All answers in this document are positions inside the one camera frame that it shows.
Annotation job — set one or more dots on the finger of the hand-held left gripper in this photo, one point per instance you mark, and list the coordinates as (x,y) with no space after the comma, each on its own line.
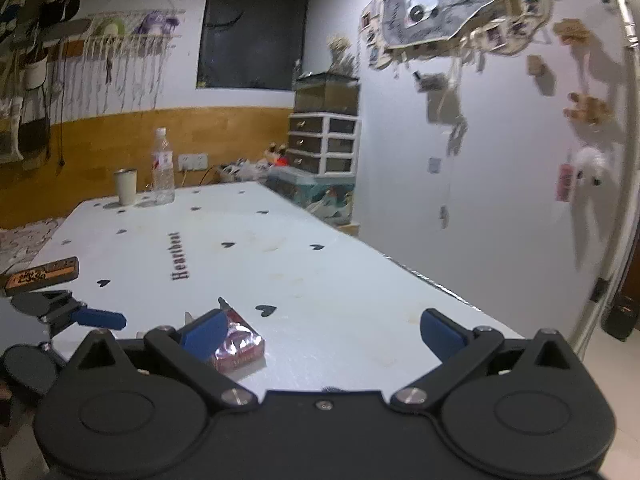
(100,318)

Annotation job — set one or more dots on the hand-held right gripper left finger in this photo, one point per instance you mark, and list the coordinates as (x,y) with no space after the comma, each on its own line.
(202,332)

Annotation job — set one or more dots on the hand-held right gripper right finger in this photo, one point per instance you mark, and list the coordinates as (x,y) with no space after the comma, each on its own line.
(440,332)

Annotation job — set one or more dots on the pink packet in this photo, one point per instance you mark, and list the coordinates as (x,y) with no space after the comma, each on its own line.
(242,345)

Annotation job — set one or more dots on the white tumbler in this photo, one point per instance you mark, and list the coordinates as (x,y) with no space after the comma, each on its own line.
(125,187)

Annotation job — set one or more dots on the clear water bottle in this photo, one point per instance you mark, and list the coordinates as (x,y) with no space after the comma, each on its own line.
(163,170)

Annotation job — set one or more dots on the white power socket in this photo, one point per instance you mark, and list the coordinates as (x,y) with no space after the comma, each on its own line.
(193,161)

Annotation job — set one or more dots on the clear storage box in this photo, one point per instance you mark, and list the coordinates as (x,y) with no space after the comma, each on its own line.
(312,192)

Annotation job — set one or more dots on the black floor bin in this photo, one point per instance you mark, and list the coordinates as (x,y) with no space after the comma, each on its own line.
(619,317)

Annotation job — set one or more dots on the small plush toys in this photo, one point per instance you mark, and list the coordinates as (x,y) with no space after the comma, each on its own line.
(277,154)

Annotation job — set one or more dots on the pink hanging tag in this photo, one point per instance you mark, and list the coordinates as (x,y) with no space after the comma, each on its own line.
(564,182)

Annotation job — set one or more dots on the white drawer cabinet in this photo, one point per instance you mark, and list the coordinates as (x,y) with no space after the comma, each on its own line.
(325,142)

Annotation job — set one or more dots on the white plush sheep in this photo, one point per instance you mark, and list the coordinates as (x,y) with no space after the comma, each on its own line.
(591,165)

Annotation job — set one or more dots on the white hanging pot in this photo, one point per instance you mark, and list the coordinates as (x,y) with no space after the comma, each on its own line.
(36,71)

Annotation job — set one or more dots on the glass fish tank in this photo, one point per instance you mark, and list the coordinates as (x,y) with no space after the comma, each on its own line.
(327,94)

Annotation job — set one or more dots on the dried flower bunch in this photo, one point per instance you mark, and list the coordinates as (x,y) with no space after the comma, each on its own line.
(341,55)

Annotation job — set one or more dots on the white refrigerator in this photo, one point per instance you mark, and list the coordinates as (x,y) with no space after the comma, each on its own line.
(631,35)

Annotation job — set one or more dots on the small paper wall note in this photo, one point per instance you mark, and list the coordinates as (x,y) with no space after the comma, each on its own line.
(444,216)
(434,165)

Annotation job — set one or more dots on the small hanging wall card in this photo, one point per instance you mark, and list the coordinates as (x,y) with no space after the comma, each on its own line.
(430,82)

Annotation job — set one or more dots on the wooden wall hook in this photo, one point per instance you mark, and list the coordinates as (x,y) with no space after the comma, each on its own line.
(587,108)

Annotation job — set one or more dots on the white macrame wall hanging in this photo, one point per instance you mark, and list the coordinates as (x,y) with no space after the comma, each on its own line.
(135,45)

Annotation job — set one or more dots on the small wooden wall block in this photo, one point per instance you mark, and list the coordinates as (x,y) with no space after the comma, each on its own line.
(536,66)

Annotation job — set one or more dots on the dark wall board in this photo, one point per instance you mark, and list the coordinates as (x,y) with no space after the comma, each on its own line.
(252,32)

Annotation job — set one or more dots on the printed cloth wall hanging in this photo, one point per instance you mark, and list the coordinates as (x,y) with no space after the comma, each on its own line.
(440,5)

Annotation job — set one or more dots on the wooden wall ornament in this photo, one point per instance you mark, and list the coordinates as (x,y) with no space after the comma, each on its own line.
(571,31)

